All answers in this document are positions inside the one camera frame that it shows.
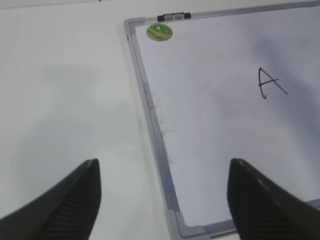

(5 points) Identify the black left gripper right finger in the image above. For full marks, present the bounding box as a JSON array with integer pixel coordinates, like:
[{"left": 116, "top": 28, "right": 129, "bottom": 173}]
[{"left": 227, "top": 158, "right": 320, "bottom": 240}]

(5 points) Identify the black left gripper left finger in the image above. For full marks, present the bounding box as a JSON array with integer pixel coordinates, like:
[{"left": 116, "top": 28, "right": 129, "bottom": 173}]
[{"left": 0, "top": 159, "right": 102, "bottom": 240}]

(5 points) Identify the white board with grey frame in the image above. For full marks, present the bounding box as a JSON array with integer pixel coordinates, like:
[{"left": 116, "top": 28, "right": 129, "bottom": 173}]
[{"left": 124, "top": 0, "right": 320, "bottom": 240}]

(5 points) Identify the black hanging clip on frame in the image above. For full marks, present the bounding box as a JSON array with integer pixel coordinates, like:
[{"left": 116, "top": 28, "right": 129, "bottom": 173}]
[{"left": 156, "top": 12, "right": 192, "bottom": 22}]

